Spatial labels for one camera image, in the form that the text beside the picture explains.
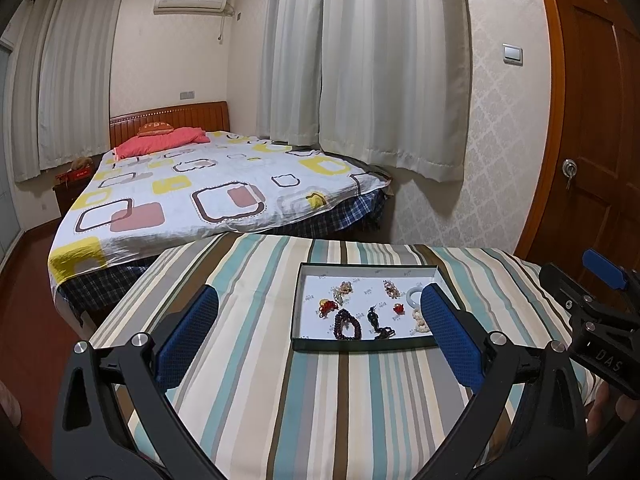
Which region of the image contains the pink blanket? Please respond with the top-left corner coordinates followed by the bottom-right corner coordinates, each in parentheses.
top-left (114, 126), bottom-right (210, 159)

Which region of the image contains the dark red bead bracelet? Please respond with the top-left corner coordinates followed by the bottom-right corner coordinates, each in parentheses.
top-left (334, 308), bottom-right (362, 340)

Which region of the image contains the person's right hand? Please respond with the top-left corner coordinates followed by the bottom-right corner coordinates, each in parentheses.
top-left (586, 379), bottom-right (640, 443)

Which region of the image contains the striped table cloth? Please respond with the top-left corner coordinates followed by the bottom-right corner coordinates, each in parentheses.
top-left (87, 232), bottom-right (608, 480)

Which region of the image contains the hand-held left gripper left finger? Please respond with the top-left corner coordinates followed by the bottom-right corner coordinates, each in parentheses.
top-left (51, 285), bottom-right (219, 480)

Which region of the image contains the dark bead string with tassel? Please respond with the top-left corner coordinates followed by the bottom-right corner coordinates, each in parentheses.
top-left (367, 306), bottom-right (396, 341)

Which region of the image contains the wooden headboard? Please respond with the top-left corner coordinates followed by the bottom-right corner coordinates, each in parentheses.
top-left (109, 101), bottom-right (232, 148)

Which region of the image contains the wooden nightstand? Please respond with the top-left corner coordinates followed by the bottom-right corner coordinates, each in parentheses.
top-left (52, 172), bottom-right (108, 218)

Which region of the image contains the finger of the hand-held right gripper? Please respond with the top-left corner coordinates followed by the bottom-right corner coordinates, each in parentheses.
top-left (582, 249), bottom-right (632, 292)
top-left (539, 261), bottom-right (608, 329)

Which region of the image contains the wide white curtain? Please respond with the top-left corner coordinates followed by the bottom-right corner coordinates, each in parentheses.
top-left (317, 0), bottom-right (473, 183)

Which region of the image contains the bed with patterned sheet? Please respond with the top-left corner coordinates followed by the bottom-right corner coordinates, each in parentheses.
top-left (48, 130), bottom-right (391, 293)

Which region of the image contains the wooden door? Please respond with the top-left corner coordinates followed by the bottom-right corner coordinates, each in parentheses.
top-left (515, 0), bottom-right (640, 281)

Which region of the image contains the blue plaid bed sheet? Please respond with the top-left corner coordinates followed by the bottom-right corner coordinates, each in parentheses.
top-left (57, 192), bottom-right (388, 326)

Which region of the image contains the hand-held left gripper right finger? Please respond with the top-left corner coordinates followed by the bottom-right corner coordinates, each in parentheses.
top-left (420, 282), bottom-right (588, 480)

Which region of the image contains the white tray with green rim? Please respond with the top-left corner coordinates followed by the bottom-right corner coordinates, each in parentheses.
top-left (291, 261), bottom-right (452, 354)

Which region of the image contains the white window curtain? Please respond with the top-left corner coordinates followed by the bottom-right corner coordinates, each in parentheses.
top-left (10, 0), bottom-right (126, 183)

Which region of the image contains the narrow white curtain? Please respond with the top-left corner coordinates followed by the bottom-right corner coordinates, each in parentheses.
top-left (256, 0), bottom-right (327, 146)

